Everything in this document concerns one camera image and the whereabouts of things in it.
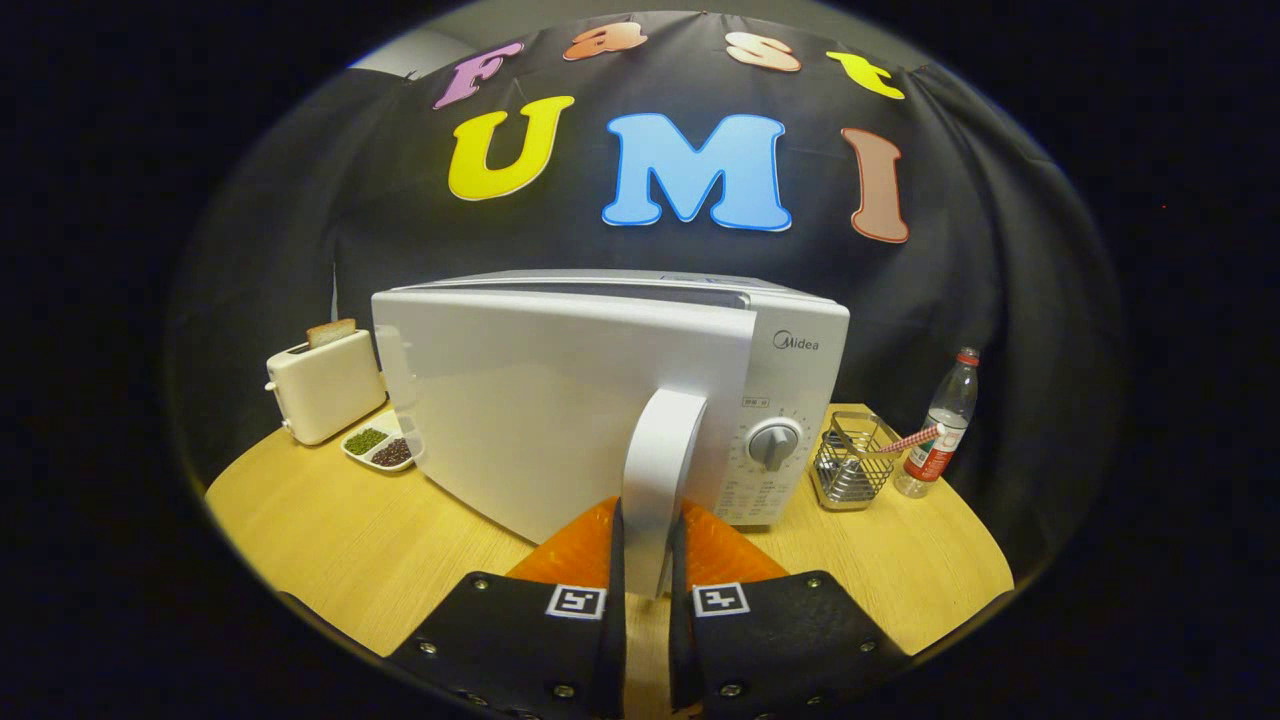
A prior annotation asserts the white divided bean dish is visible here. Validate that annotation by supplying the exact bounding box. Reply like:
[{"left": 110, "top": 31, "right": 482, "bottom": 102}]
[{"left": 341, "top": 420, "right": 426, "bottom": 473}]

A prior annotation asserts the white microwave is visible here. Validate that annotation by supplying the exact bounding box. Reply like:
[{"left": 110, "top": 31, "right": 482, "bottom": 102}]
[{"left": 371, "top": 268, "right": 851, "bottom": 599}]

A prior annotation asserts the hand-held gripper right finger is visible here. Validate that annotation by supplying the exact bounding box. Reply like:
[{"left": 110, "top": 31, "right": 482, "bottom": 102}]
[{"left": 668, "top": 500, "right": 913, "bottom": 720}]

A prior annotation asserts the clear plastic water bottle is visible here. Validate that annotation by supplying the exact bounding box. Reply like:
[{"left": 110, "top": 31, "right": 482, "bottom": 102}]
[{"left": 894, "top": 346, "right": 981, "bottom": 499}]

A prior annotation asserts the metal wire utensil holder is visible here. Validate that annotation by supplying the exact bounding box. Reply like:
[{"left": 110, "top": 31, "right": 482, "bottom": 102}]
[{"left": 810, "top": 410, "right": 904, "bottom": 512}]

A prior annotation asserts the pink striped straw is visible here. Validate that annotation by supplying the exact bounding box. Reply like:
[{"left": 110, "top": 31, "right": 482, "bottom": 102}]
[{"left": 878, "top": 424, "right": 946, "bottom": 456}]

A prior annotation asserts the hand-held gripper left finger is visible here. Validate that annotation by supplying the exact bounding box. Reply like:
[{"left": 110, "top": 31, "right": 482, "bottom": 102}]
[{"left": 385, "top": 497, "right": 627, "bottom": 720}]

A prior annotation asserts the white toaster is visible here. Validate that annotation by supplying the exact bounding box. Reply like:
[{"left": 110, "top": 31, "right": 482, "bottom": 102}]
[{"left": 265, "top": 330, "right": 388, "bottom": 447}]

